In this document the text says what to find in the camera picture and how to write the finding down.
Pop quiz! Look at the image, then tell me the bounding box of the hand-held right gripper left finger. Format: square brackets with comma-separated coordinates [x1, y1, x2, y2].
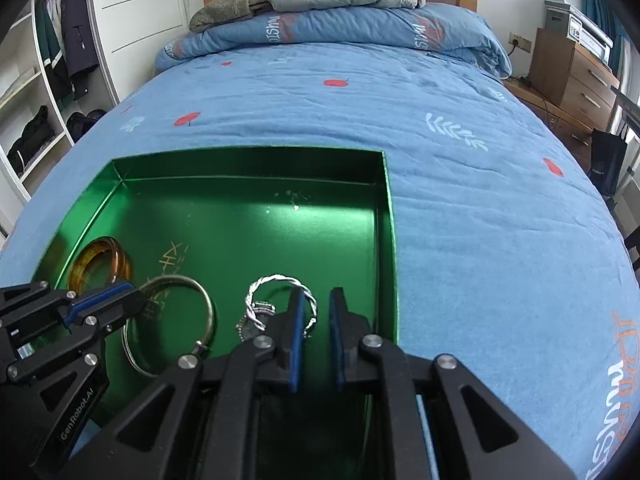
[82, 287, 306, 480]

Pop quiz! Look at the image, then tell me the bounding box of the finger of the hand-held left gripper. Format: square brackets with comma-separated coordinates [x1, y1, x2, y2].
[2, 282, 147, 385]
[0, 282, 68, 346]

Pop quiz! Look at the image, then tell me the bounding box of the green and white hanging jacket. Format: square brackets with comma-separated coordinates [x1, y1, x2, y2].
[34, 0, 68, 107]

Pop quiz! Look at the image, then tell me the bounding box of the green metal tray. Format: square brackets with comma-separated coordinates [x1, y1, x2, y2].
[44, 146, 401, 480]

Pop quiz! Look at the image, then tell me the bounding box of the teal window curtain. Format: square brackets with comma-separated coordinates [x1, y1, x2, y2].
[581, 0, 627, 77]

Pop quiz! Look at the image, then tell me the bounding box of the white open wardrobe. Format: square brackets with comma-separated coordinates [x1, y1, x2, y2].
[0, 0, 201, 241]

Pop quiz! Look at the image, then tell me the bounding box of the low wooden cabinet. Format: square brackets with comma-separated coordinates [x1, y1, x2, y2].
[501, 76, 608, 171]

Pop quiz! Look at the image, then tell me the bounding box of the small beaded silver ring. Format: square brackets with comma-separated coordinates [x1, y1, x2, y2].
[236, 300, 276, 343]

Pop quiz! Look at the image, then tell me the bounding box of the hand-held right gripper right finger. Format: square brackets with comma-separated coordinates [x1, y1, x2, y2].
[327, 287, 591, 480]

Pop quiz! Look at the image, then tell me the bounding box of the wooden drawer chest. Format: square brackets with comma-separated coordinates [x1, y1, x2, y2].
[529, 27, 621, 133]

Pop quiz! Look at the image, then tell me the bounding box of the folded blue quilt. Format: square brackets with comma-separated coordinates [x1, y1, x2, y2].
[152, 2, 513, 78]

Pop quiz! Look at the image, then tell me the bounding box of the amber bangle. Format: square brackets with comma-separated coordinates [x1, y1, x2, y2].
[67, 237, 135, 293]

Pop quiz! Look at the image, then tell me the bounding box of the black tote bag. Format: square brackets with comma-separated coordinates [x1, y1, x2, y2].
[587, 129, 629, 197]

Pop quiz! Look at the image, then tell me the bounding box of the olive fleece garment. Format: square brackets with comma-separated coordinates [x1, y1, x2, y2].
[189, 0, 281, 33]

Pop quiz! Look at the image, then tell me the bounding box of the black bag on shelf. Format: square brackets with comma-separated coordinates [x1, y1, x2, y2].
[66, 109, 108, 144]
[6, 105, 55, 177]

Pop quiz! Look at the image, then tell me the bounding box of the grey electric keyboard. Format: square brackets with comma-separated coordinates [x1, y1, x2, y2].
[610, 86, 640, 130]

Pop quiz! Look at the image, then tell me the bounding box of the plain silver bangle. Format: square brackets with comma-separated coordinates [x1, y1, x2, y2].
[121, 275, 216, 378]

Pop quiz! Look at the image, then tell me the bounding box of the twisted silver bracelet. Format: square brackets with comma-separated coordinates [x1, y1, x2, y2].
[245, 272, 319, 338]

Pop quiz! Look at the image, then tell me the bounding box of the dark hanging jacket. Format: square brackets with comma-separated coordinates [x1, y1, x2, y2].
[59, 0, 101, 102]

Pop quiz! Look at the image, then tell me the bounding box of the white and grey printer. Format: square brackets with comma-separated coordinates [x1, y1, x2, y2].
[544, 0, 614, 64]

